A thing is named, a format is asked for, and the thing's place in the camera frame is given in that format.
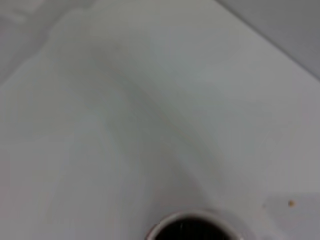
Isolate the red ceramic mug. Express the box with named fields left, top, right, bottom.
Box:
left=146, top=209, right=245, bottom=240

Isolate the dark coffee liquid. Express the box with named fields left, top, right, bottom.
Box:
left=153, top=216, right=236, bottom=240

